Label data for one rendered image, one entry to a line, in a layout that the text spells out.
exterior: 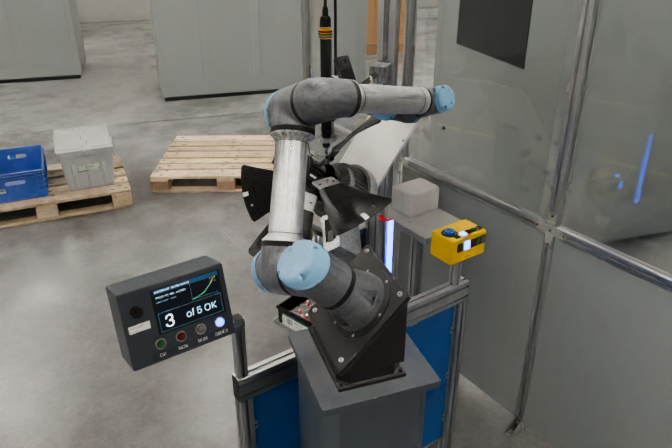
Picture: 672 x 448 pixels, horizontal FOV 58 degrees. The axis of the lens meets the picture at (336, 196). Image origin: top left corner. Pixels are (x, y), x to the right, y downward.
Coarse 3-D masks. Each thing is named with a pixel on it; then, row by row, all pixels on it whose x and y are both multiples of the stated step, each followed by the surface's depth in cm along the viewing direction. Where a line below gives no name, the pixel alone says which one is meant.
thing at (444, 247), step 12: (444, 228) 205; (456, 228) 205; (468, 228) 205; (432, 240) 204; (444, 240) 199; (456, 240) 197; (432, 252) 206; (444, 252) 201; (456, 252) 199; (468, 252) 203; (480, 252) 207
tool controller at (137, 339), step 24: (192, 264) 151; (216, 264) 149; (120, 288) 141; (144, 288) 139; (168, 288) 142; (192, 288) 145; (216, 288) 149; (120, 312) 137; (144, 312) 140; (192, 312) 146; (216, 312) 149; (120, 336) 143; (144, 336) 140; (168, 336) 143; (192, 336) 147; (216, 336) 150; (144, 360) 141
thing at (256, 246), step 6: (306, 210) 214; (306, 216) 214; (312, 216) 214; (306, 222) 213; (264, 228) 214; (306, 228) 213; (264, 234) 213; (306, 234) 212; (258, 240) 213; (252, 246) 213; (258, 246) 212; (252, 252) 213
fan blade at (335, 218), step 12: (324, 192) 205; (336, 192) 204; (348, 192) 204; (360, 192) 204; (324, 204) 200; (336, 204) 199; (348, 204) 198; (360, 204) 198; (384, 204) 196; (336, 216) 195; (348, 216) 194; (360, 216) 193; (372, 216) 192; (336, 228) 192; (348, 228) 191
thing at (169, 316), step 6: (162, 312) 142; (168, 312) 143; (174, 312) 144; (162, 318) 142; (168, 318) 143; (174, 318) 144; (162, 324) 142; (168, 324) 143; (174, 324) 144; (180, 324) 145; (162, 330) 142; (168, 330) 143
